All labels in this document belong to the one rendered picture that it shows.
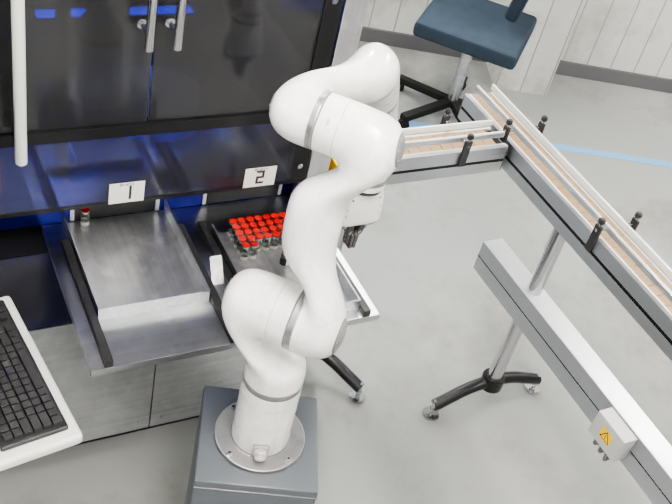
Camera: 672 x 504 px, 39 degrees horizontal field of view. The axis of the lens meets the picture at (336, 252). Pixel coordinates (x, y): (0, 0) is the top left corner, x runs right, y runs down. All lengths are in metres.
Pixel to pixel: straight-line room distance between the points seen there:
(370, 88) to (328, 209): 0.21
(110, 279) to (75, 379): 0.52
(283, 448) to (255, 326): 0.37
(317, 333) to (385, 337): 1.85
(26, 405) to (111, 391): 0.74
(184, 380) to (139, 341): 0.75
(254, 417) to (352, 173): 0.59
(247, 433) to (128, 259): 0.60
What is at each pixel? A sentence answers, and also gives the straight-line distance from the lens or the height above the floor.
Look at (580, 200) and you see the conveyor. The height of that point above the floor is 0.96.
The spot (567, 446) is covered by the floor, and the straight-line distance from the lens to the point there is 3.44.
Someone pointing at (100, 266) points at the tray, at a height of 0.88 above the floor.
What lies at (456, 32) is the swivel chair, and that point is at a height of 0.55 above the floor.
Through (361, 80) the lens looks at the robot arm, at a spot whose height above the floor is 1.66.
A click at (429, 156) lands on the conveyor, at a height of 0.93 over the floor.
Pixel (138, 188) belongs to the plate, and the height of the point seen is 1.03.
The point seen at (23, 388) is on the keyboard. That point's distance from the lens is 2.12.
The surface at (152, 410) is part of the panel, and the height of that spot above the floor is 0.17.
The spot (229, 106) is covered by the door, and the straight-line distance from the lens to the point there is 2.25.
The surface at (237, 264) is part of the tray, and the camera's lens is 2.34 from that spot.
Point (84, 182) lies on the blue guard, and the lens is 2.25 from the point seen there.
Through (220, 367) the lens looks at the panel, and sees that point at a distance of 2.88.
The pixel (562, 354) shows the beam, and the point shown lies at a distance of 2.96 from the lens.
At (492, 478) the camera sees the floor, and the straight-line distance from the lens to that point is 3.24.
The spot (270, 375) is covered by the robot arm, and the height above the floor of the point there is 1.11.
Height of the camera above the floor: 2.45
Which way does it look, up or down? 40 degrees down
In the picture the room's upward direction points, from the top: 15 degrees clockwise
